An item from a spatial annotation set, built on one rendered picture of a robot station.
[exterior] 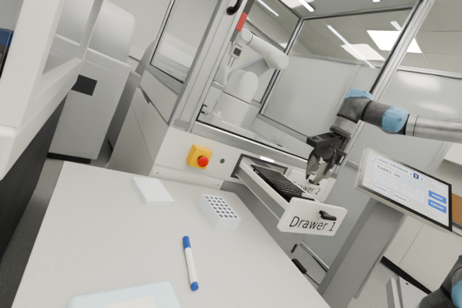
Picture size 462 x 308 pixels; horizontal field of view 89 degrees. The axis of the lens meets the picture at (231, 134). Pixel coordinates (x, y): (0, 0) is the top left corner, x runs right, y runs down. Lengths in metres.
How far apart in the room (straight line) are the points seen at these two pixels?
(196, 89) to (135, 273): 0.55
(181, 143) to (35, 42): 0.50
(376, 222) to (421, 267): 2.06
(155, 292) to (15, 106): 0.40
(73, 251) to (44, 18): 0.40
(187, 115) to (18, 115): 0.45
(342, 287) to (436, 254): 1.99
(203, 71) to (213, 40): 0.10
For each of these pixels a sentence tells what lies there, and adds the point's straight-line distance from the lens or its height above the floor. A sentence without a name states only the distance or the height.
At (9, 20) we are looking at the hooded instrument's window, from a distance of 0.54.
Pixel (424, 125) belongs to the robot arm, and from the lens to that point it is 0.98.
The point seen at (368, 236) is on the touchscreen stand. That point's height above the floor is 0.70.
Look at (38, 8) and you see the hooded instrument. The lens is 0.54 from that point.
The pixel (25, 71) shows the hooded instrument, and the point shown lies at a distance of 0.55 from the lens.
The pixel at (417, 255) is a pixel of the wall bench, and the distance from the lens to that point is 3.79.
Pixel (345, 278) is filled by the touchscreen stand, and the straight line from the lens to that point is 1.91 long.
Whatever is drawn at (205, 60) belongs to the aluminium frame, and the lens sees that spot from 0.81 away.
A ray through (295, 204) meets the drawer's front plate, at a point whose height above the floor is 0.91.
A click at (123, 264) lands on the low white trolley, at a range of 0.53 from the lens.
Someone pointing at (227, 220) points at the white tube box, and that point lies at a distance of 0.73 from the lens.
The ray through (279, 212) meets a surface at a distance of 0.80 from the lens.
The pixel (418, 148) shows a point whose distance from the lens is 2.51.
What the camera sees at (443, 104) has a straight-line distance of 2.58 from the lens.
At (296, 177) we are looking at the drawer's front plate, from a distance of 1.21.
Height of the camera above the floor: 1.12
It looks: 8 degrees down
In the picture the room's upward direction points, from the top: 25 degrees clockwise
